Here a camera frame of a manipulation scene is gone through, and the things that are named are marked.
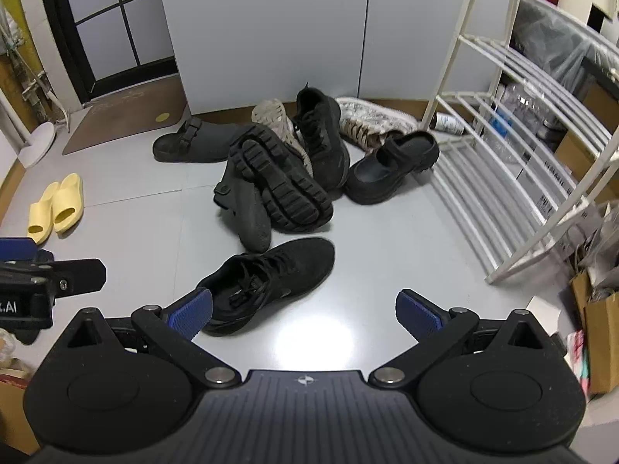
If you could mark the yellow round sticker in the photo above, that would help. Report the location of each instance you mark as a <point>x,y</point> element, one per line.
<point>162,117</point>

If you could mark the large clear plastic bag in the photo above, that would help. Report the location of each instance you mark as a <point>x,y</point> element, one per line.
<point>556,43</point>

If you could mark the white patterned lace-up sneaker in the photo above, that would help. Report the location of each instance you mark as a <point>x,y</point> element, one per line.
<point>367,118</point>
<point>273,113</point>

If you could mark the black lace-up sneaker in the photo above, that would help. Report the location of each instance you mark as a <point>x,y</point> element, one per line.
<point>324,154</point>
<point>290,266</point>

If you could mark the dark grey buckle clog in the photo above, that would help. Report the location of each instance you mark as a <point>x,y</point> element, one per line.
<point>246,217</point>
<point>213,142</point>

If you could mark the white standing fan base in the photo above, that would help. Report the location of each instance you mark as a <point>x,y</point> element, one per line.
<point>38,147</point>

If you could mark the brown doormat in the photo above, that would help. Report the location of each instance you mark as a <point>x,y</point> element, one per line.
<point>116,111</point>

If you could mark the black framed glass door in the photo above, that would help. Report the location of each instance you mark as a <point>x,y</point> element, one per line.
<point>60,9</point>

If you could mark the dark bottle with white label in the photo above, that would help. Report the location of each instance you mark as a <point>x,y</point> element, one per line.
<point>447,123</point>

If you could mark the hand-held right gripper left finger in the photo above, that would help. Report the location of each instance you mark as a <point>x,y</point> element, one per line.
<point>191,312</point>

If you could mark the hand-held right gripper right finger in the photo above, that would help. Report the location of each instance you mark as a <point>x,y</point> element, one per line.
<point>418,314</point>

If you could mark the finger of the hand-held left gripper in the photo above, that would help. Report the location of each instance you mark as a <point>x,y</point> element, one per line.
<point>80,274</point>
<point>17,249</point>

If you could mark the white flat box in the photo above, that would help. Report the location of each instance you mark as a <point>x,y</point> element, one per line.
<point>546,312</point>

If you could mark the white printed carton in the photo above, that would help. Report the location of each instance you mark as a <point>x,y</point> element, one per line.
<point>551,198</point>

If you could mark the pack of clear water bottles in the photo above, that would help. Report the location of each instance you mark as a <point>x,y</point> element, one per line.
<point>517,106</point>

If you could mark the brown cardboard box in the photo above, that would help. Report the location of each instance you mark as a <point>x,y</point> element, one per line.
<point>599,343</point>

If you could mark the white shoe rack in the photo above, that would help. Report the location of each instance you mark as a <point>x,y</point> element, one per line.
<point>500,273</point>

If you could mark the teal and pink package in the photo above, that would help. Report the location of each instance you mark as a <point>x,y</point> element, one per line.
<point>578,360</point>

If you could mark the grey plastic bag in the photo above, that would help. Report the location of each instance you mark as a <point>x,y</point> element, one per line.
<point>599,241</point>

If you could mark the beige cleaning tools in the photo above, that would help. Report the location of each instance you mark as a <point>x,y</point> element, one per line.
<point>31,89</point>

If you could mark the crumpled clear plastic wrap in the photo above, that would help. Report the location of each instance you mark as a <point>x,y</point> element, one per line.
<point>7,348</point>

